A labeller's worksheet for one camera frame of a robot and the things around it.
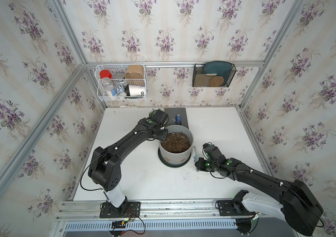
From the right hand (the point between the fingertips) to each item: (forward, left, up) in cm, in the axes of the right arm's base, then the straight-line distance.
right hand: (196, 164), depth 84 cm
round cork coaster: (+50, -16, +22) cm, 56 cm away
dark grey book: (+45, +14, -4) cm, 47 cm away
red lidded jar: (+46, +56, +30) cm, 79 cm away
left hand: (+13, +18, +9) cm, 24 cm away
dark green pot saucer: (0, +13, -2) cm, 13 cm away
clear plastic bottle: (+38, +55, +26) cm, 71 cm away
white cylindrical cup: (+39, +38, +22) cm, 59 cm away
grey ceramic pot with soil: (+7, +11, +5) cm, 14 cm away
